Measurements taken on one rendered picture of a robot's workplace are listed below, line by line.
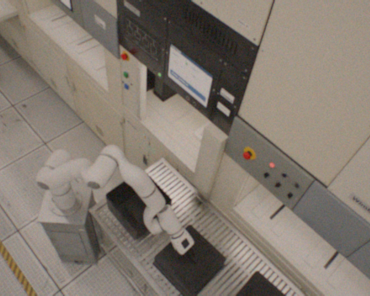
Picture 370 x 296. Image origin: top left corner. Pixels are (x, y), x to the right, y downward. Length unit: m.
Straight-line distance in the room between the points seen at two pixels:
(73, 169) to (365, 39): 1.32
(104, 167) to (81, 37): 1.71
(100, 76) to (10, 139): 1.24
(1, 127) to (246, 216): 2.50
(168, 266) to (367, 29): 1.45
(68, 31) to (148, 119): 1.15
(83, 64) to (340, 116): 2.08
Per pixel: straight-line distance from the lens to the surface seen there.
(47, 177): 1.92
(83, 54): 3.03
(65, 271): 2.97
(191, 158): 2.34
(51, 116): 3.76
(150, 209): 1.78
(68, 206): 2.26
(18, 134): 3.70
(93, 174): 1.64
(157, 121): 2.50
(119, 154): 1.67
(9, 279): 3.06
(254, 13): 1.37
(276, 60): 1.40
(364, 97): 1.28
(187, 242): 1.96
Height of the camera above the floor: 2.79
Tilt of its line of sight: 54 degrees down
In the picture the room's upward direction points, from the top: 8 degrees clockwise
